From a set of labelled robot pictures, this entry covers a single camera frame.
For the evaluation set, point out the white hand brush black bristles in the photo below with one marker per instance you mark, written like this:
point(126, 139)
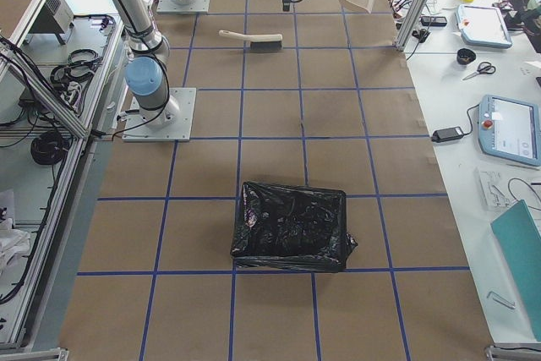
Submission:
point(257, 43)

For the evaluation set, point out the near blue teach pendant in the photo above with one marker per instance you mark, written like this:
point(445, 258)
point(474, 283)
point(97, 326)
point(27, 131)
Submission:
point(509, 129)

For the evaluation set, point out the far blue teach pendant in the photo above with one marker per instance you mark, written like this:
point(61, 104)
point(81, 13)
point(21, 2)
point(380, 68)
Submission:
point(482, 26)

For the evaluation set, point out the black power adapter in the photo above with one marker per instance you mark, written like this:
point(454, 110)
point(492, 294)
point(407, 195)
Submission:
point(447, 134)

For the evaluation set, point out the grey control box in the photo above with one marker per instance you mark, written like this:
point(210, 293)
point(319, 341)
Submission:
point(55, 18)

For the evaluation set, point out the teal folder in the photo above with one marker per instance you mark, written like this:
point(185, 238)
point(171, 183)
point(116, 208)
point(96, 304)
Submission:
point(519, 241)

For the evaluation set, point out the black phone on table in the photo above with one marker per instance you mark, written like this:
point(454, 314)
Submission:
point(433, 21)

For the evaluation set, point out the metal allen key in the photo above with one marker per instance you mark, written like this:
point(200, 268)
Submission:
point(501, 300)

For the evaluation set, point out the black handled scissors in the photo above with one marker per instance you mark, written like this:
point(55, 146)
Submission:
point(484, 67)

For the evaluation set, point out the blue teach pendant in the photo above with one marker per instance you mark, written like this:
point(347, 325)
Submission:
point(509, 129)
point(482, 26)

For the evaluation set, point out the black trash bag bin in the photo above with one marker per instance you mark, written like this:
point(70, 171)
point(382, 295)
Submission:
point(292, 228)

